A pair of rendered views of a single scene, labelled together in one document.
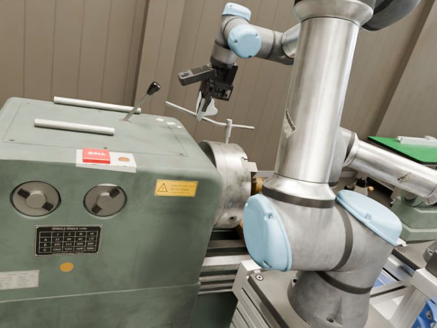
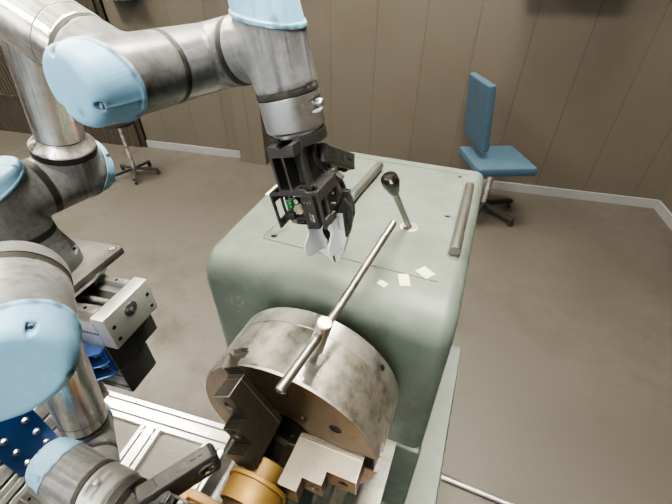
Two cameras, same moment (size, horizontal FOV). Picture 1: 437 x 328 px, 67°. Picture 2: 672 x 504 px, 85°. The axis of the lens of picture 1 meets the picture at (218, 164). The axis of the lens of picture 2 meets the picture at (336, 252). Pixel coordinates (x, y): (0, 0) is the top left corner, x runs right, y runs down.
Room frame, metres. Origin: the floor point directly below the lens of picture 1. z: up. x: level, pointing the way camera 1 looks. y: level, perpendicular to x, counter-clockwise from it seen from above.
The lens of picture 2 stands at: (1.41, -0.20, 1.68)
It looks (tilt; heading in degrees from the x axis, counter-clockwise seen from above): 38 degrees down; 139
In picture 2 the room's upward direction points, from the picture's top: straight up
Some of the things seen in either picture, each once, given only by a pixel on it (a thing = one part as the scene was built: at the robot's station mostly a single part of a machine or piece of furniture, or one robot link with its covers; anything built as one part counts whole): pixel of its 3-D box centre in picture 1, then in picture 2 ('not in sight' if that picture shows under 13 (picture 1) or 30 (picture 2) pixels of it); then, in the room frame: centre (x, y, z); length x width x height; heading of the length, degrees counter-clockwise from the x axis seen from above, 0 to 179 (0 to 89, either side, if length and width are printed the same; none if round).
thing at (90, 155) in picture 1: (96, 157); not in sight; (0.71, 0.28, 1.26); 0.06 x 0.06 x 0.02; 26
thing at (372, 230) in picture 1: (354, 234); (5, 198); (0.52, -0.26, 1.33); 0.13 x 0.12 x 0.14; 111
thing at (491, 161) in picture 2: not in sight; (494, 154); (0.17, 2.58, 0.53); 0.62 x 0.59 x 1.06; 31
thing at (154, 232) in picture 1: (103, 188); (362, 270); (0.91, 0.33, 1.06); 0.59 x 0.48 x 0.39; 116
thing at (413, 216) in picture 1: (421, 205); not in sight; (1.65, -1.09, 1.01); 0.30 x 0.20 x 0.29; 116
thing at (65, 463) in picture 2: not in sight; (73, 474); (0.98, -0.34, 1.07); 0.11 x 0.08 x 0.09; 26
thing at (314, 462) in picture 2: not in sight; (331, 466); (1.23, -0.04, 1.08); 0.12 x 0.11 x 0.05; 26
